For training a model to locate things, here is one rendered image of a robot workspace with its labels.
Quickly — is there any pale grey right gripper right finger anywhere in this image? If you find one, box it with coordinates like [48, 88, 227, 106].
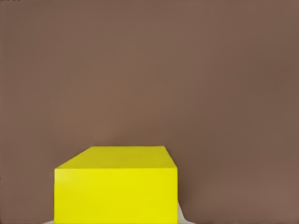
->
[177, 202, 190, 224]

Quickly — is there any yellow rectangular block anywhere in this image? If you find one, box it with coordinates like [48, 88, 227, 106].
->
[54, 146, 178, 224]

